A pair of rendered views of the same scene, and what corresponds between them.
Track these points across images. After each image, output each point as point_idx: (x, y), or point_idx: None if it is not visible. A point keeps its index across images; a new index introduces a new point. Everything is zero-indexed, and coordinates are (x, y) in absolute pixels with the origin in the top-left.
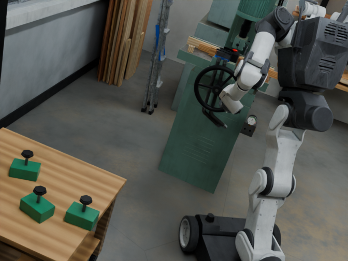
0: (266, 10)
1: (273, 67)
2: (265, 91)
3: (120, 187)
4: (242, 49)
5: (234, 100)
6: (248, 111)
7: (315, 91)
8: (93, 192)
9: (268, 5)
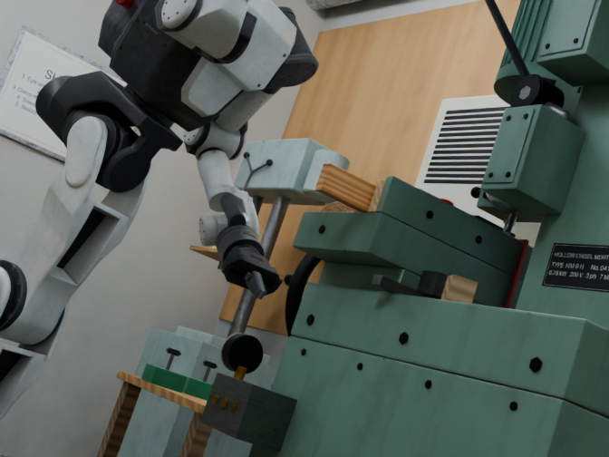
0: (517, 34)
1: (396, 178)
2: (293, 244)
3: (189, 399)
4: (478, 199)
5: (212, 209)
6: (285, 349)
7: (124, 80)
8: (198, 400)
9: (522, 18)
